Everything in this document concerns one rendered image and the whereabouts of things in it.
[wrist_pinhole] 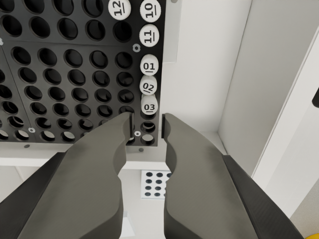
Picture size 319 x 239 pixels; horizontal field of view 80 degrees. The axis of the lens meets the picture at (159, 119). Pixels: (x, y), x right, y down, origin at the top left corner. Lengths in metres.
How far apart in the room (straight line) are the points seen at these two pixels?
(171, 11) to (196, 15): 0.03
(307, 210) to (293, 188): 1.86
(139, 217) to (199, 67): 0.42
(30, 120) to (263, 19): 0.21
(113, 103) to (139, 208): 0.39
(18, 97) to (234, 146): 0.20
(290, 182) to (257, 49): 0.38
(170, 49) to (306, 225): 2.55
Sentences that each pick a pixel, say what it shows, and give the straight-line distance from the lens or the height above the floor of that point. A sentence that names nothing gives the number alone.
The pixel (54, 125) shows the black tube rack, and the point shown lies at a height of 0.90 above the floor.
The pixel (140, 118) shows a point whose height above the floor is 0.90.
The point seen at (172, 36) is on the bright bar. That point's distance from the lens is 0.19.
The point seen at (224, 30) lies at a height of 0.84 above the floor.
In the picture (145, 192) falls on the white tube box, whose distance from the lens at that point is 0.41.
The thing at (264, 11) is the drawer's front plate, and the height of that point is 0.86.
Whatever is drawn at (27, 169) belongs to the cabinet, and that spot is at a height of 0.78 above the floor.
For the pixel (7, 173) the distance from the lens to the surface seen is 0.41.
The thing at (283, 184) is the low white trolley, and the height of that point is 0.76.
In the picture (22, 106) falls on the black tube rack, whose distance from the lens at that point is 0.19.
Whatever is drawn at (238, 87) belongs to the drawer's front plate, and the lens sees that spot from 0.21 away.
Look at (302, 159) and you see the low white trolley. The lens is 0.49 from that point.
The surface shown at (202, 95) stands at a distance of 0.23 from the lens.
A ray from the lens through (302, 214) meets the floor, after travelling 2.44.
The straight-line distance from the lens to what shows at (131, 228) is 0.56.
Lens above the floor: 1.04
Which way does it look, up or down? 58 degrees down
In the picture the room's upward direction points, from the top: 179 degrees clockwise
